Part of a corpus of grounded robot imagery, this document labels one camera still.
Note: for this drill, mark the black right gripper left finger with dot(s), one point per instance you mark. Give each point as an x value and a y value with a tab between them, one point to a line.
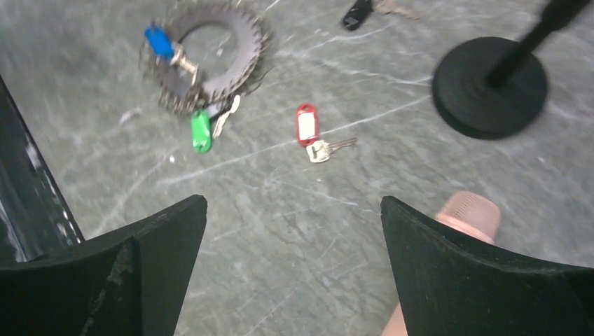
130	281

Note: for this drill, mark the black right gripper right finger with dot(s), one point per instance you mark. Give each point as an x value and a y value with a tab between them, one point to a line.
530	296

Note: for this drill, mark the green tag key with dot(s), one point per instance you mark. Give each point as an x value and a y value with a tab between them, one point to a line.
207	123

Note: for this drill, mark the red tag key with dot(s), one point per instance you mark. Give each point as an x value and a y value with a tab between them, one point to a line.
307	132

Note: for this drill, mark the black microphone stand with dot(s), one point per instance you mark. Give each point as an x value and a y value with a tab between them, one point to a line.
492	88

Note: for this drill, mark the blue tag key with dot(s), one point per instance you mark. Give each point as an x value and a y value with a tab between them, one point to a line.
172	52

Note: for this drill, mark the black tag key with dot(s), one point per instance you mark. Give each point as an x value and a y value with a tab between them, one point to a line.
362	9

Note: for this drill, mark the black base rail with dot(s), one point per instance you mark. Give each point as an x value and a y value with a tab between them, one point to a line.
35	218

